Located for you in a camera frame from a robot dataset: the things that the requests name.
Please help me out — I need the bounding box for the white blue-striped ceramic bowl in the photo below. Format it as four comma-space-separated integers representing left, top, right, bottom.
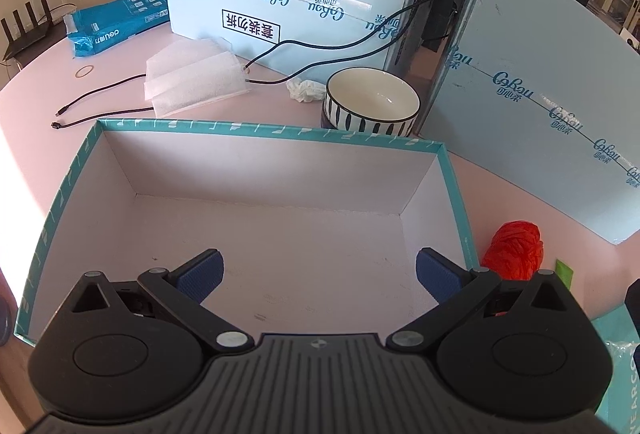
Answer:
324, 68, 421, 137

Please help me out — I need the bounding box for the white foam wrap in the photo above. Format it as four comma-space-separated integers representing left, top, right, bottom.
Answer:
144, 38, 251, 119

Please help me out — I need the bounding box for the teal box lid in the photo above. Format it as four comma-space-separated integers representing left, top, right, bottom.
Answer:
590, 304, 640, 434

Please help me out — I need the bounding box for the crumpled white tissue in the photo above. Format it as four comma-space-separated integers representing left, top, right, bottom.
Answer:
286, 78, 327, 103

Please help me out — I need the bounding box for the blue paper ream package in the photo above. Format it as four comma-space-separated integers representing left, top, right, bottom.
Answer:
65, 0, 173, 59

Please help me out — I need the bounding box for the pink desktop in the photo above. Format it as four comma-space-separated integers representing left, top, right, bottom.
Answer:
0, 8, 640, 434

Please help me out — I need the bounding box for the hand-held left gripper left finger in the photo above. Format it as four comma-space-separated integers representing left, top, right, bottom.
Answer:
67, 249, 256, 357

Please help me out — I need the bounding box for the teal cardboard box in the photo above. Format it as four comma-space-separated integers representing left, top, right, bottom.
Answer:
12, 118, 483, 350

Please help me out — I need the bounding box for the green paper slip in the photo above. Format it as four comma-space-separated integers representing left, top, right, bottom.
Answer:
554, 259, 575, 289

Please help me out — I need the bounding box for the large light blue carton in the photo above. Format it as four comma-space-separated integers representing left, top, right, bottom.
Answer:
417, 0, 640, 245

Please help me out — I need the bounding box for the crumpled red plastic bag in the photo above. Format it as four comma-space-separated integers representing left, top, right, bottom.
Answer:
481, 221, 545, 282

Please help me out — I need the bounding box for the black router with antennas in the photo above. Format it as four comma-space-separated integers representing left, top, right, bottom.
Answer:
0, 0, 68, 62

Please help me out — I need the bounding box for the black cable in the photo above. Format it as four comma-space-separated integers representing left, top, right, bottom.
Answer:
56, 0, 451, 115
50, 0, 511, 132

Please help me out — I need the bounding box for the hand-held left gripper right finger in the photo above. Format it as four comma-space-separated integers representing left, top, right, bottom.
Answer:
385, 246, 573, 357

